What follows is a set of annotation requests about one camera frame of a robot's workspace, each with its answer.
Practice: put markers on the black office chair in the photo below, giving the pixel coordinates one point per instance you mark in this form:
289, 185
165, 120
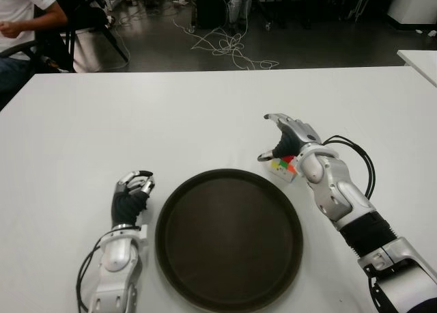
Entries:
82, 19

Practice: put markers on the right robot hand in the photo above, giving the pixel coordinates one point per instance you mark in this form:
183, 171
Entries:
293, 135

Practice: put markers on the white side table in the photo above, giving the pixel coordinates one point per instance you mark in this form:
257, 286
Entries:
420, 61

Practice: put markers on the person in white shirt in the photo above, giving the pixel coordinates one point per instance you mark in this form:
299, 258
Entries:
17, 5

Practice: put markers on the multicoloured Rubik's cube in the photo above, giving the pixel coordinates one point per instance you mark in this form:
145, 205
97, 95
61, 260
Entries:
285, 166

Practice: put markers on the black cabinet on casters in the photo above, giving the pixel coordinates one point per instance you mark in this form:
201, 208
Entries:
211, 5

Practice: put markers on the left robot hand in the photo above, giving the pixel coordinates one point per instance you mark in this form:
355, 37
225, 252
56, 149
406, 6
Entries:
126, 205

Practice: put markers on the dark round plate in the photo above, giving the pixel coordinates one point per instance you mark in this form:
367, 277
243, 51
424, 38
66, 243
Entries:
228, 241

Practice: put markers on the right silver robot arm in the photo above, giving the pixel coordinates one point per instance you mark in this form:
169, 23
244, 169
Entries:
345, 193

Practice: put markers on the silver background robot legs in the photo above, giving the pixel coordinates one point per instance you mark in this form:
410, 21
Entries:
237, 5

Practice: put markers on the white cabinet with black base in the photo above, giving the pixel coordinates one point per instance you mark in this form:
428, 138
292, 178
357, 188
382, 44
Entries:
411, 5

